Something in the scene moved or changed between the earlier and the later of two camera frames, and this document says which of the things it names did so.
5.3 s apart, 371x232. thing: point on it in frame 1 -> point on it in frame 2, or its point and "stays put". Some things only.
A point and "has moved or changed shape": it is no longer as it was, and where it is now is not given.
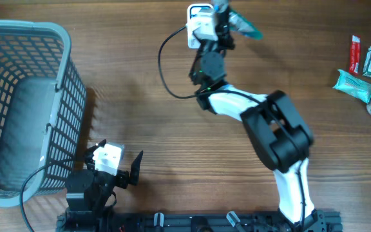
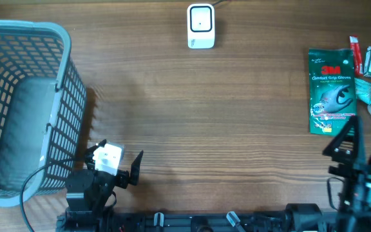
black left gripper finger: x=89 y=153 stays put
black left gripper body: x=108 y=181 stays put
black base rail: x=125 y=221 stays put
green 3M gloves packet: x=240 y=24 -> x=333 y=91
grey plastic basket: x=32 y=108 stays put
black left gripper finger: x=135 y=167 stays put
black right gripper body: x=222 y=37 -> x=361 y=173
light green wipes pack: x=358 y=89 stays put
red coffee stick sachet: x=354 y=61 has moved or changed shape
